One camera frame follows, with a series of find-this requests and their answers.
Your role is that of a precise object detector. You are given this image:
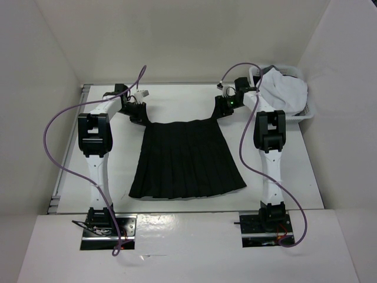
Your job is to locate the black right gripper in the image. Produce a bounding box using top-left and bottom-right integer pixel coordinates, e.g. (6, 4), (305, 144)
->
(210, 95), (243, 121)

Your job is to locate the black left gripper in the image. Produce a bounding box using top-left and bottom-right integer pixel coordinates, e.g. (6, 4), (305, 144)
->
(117, 101), (151, 127)

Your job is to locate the black skirt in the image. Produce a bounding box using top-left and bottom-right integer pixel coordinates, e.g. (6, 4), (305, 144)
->
(128, 97), (246, 199)

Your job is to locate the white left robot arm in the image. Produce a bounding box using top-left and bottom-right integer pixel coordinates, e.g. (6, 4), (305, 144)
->
(78, 84), (149, 236)

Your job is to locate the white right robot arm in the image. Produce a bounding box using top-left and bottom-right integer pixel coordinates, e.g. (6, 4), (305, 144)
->
(215, 77), (286, 232)

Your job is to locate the white skirt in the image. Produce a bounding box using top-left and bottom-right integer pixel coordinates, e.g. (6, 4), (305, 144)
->
(259, 65), (308, 116)

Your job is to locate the white plastic basket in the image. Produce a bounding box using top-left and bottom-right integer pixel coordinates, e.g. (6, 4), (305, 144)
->
(249, 64), (314, 123)

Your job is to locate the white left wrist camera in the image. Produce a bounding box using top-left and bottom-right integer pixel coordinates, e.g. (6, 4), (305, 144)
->
(134, 90), (149, 104)

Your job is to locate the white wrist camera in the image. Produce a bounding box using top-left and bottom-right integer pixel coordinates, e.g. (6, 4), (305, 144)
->
(217, 81), (236, 97)
(134, 90), (149, 104)

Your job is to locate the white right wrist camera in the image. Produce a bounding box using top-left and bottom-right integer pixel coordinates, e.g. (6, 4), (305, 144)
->
(217, 81), (236, 97)

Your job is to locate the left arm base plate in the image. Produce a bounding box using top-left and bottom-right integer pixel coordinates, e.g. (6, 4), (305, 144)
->
(80, 215), (137, 251)

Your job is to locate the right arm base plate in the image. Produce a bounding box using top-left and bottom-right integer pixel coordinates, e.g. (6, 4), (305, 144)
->
(234, 212), (295, 248)

